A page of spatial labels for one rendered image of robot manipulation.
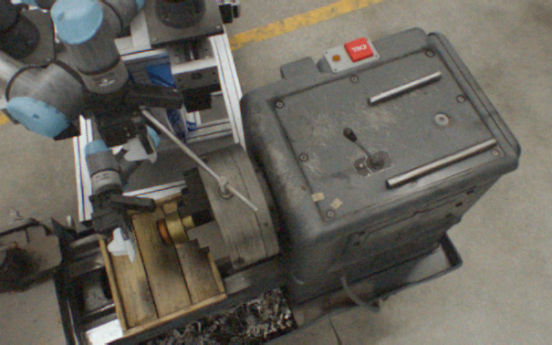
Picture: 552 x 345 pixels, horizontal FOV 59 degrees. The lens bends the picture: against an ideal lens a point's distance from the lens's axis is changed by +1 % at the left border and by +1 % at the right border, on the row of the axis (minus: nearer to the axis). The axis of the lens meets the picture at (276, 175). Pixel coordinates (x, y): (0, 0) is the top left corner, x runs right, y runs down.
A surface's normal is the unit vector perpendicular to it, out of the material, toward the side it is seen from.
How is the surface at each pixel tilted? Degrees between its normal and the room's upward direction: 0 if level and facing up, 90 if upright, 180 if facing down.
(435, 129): 0
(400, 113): 0
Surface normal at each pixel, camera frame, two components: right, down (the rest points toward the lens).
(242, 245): 0.31, 0.52
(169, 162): -0.01, -0.42
